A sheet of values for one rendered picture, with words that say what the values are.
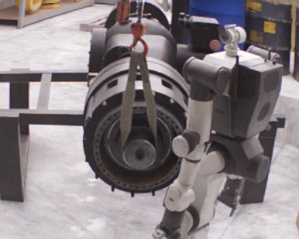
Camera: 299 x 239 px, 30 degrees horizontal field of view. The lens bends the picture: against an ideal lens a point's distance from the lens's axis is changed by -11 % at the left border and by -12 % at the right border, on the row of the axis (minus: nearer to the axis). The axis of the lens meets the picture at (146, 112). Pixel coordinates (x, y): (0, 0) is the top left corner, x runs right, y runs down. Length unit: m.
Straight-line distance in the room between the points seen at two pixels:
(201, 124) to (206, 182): 0.36
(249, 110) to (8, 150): 1.97
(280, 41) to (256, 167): 3.49
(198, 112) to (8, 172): 1.96
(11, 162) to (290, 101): 2.59
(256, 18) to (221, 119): 3.43
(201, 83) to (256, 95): 0.22
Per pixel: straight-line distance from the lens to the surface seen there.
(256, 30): 5.74
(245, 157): 2.38
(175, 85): 3.00
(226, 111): 2.32
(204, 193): 2.58
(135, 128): 2.75
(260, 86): 2.23
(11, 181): 3.93
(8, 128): 3.78
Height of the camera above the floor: 1.92
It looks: 19 degrees down
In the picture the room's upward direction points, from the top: 4 degrees clockwise
